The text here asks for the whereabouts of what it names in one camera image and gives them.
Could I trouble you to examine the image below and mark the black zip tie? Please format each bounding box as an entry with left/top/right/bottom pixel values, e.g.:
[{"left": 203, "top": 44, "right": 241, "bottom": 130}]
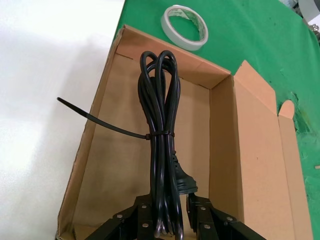
[{"left": 56, "top": 96, "right": 176, "bottom": 142}]

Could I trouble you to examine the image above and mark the black power cable bundle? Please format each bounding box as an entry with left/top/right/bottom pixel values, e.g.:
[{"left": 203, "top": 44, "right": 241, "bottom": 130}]
[{"left": 137, "top": 49, "right": 199, "bottom": 240}]

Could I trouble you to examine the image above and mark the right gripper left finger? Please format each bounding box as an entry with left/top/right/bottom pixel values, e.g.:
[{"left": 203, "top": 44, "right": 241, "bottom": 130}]
[{"left": 99, "top": 195, "right": 157, "bottom": 240}]

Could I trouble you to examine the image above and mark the cardboard box with plain lid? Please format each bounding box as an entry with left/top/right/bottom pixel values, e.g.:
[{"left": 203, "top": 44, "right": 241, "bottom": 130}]
[{"left": 55, "top": 23, "right": 320, "bottom": 240}]

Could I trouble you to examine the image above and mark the green table cloth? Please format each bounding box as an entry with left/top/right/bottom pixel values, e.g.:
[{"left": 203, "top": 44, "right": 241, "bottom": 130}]
[{"left": 116, "top": 0, "right": 320, "bottom": 240}]

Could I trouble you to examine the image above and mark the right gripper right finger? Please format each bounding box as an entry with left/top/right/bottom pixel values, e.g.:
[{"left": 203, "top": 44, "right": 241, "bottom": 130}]
[{"left": 187, "top": 192, "right": 255, "bottom": 240}]

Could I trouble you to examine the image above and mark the white double-sided tape roll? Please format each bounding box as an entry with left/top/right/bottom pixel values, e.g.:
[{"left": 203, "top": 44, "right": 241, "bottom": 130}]
[{"left": 160, "top": 4, "right": 209, "bottom": 52}]

